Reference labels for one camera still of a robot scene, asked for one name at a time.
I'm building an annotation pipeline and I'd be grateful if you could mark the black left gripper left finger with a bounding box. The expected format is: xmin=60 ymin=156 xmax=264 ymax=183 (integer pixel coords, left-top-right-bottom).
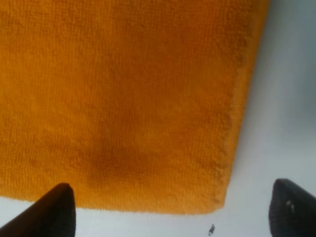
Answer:
xmin=0 ymin=183 xmax=76 ymax=237

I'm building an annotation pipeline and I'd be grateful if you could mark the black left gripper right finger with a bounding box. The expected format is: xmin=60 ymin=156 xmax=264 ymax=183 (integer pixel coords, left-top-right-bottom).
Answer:
xmin=269 ymin=179 xmax=316 ymax=237

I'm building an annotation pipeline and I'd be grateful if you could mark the orange terry towel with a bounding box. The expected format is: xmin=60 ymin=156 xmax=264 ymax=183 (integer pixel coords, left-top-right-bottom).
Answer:
xmin=0 ymin=0 xmax=269 ymax=214

